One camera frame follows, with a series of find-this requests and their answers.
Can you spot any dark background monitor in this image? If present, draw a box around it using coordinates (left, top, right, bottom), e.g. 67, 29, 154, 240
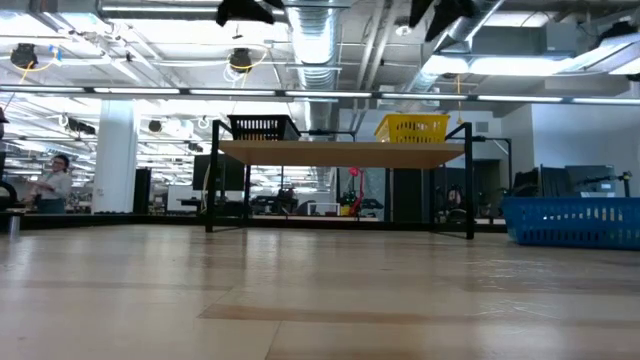
566, 163, 622, 197

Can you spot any white pillar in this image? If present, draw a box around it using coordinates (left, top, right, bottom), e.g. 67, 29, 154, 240
92, 112, 139, 215

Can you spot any yellow plastic basket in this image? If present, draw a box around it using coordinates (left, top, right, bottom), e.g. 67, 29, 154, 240
373, 112, 452, 145

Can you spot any black metal table frame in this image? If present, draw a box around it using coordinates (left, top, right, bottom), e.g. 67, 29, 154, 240
19, 213, 506, 234

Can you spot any red desk lamp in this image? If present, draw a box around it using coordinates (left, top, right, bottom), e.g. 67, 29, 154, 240
348, 167, 370, 217

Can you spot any wooden shelf with black legs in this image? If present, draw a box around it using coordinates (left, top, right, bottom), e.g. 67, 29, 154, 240
203, 118, 476, 241

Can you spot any black ceiling device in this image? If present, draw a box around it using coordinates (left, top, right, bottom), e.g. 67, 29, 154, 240
228, 47, 254, 75
10, 43, 39, 70

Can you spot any person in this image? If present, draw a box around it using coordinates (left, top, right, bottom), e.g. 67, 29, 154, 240
23, 152, 75, 216

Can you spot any black mesh basket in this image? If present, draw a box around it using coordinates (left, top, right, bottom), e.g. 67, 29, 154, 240
226, 113, 302, 143

